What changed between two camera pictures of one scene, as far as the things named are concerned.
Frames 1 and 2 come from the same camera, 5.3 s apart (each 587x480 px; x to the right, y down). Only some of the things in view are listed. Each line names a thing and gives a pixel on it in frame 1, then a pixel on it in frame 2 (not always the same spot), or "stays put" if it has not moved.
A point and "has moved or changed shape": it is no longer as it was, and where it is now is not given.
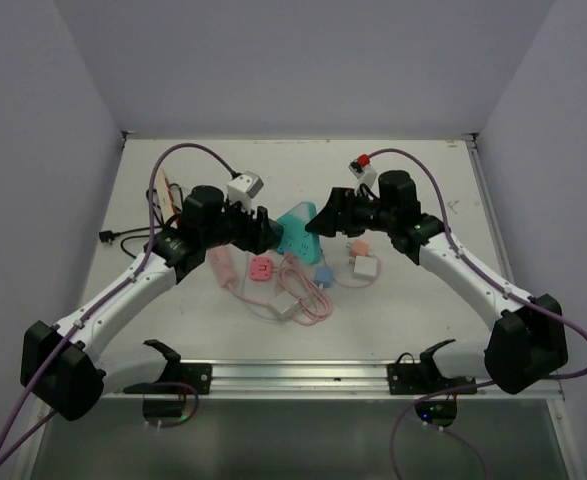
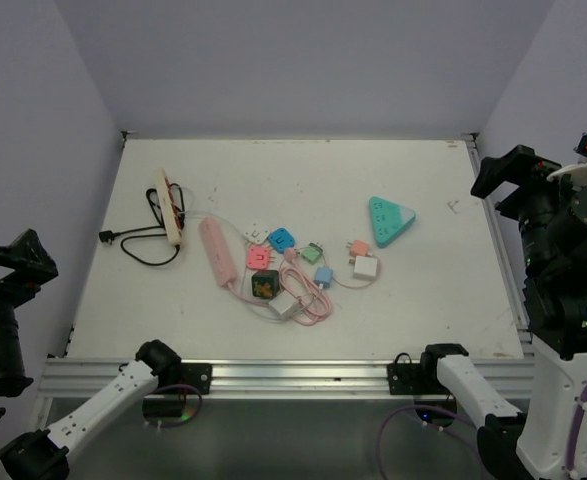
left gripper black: x=254 y=229 to x=31 y=265
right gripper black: x=329 y=222 to x=521 y=164
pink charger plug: x=359 y=248 stays put
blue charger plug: x=324 y=277 stays put
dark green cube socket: x=274 y=230 to x=265 y=283
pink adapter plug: x=261 y=268 stays put
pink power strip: x=224 y=264 stays put
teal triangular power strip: x=297 y=241 has moved or changed shape
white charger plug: x=364 y=267 stays put
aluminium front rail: x=295 y=380 stays put
